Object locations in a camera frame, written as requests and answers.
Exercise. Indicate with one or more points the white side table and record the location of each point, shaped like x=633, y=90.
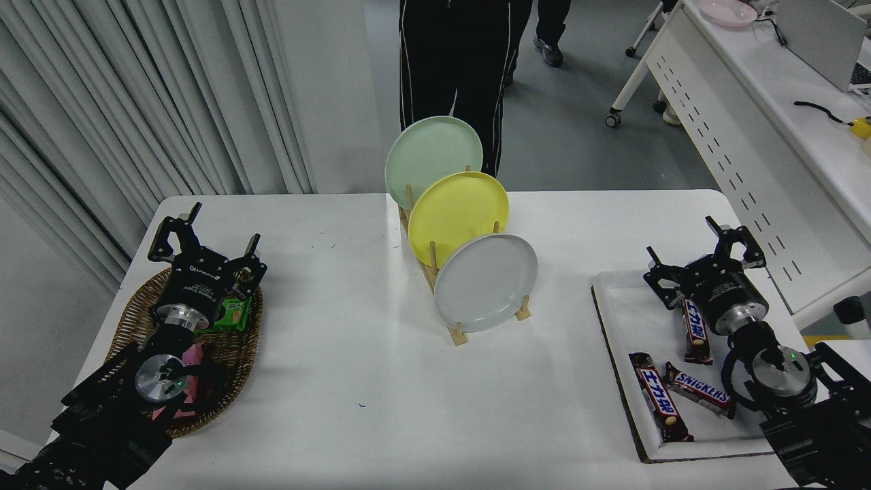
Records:
x=850, y=350

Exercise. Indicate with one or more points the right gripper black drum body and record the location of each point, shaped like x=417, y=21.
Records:
x=725, y=289

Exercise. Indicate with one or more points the small yellow object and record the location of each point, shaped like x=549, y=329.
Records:
x=861, y=128

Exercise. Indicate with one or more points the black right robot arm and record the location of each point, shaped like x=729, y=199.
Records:
x=816, y=435

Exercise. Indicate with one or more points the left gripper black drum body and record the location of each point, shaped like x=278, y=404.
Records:
x=197, y=282

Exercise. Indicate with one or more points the grey laptop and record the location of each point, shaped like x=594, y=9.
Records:
x=816, y=37

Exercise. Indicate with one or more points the green snack packet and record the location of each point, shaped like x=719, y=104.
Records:
x=231, y=316

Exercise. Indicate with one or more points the person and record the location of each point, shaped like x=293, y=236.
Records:
x=456, y=61
x=551, y=27

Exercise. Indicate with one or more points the brown Snickers bar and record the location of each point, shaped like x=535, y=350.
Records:
x=701, y=391

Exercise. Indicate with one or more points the yellow plate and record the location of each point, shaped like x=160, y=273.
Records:
x=456, y=211

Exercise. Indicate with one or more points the pink plate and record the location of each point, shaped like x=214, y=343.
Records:
x=728, y=11

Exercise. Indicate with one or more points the wooden plate rack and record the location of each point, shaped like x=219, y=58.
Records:
x=459, y=335

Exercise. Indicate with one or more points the brown wicker basket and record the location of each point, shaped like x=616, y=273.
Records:
x=231, y=361

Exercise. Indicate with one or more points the white perforated desk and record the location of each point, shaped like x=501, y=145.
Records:
x=769, y=102

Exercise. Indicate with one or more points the white rectangular tray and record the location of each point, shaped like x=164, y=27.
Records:
x=626, y=327

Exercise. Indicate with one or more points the grey plate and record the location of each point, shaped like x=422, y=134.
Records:
x=484, y=282

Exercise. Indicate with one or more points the pink snack packet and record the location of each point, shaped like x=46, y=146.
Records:
x=194, y=357

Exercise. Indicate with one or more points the pale green plate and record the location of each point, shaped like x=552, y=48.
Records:
x=429, y=153

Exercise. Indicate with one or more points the grey white curtain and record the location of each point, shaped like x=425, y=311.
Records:
x=136, y=102

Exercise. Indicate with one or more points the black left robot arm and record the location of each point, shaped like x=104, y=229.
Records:
x=102, y=422

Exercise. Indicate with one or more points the brown snack bar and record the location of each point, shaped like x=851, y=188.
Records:
x=659, y=395
x=695, y=337

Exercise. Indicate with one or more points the black cylinder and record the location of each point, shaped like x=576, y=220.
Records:
x=850, y=313

